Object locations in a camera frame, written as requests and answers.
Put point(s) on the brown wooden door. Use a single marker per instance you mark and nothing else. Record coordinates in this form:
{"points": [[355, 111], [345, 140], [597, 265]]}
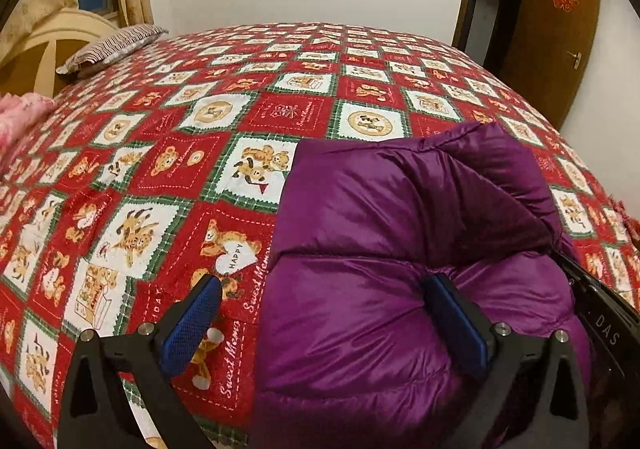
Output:
{"points": [[540, 49]]}

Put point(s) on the pink cloth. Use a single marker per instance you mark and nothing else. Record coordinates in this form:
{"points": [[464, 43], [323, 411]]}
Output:
{"points": [[20, 124]]}

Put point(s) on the red printed bedspread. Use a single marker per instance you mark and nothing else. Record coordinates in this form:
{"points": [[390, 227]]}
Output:
{"points": [[200, 139]]}

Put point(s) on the striped pillow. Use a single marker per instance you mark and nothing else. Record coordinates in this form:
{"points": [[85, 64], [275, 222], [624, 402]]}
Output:
{"points": [[115, 44]]}

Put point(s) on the cream wooden headboard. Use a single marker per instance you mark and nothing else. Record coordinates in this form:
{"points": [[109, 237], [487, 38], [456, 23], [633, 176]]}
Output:
{"points": [[35, 54]]}

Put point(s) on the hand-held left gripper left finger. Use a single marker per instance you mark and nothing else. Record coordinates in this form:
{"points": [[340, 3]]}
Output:
{"points": [[192, 324]]}

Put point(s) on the purple down jacket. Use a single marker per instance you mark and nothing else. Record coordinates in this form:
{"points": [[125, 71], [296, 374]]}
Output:
{"points": [[380, 249]]}

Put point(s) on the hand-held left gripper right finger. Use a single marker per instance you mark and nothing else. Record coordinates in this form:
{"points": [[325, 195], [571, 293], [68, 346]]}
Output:
{"points": [[457, 324]]}

